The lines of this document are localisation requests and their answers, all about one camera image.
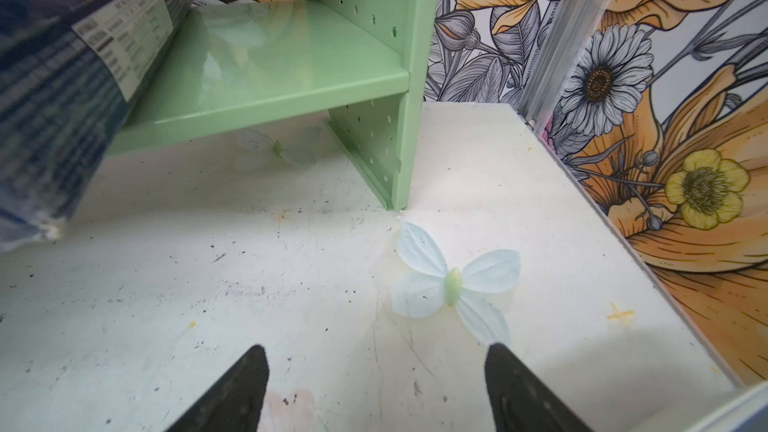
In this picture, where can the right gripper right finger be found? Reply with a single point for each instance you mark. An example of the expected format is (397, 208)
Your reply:
(520, 401)

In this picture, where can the green wooden shelf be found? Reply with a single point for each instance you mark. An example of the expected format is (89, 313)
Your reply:
(232, 66)

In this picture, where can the blue Barilla spaghetti box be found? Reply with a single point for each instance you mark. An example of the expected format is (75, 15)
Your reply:
(72, 72)

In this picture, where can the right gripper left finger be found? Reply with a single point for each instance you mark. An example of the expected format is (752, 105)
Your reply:
(234, 402)

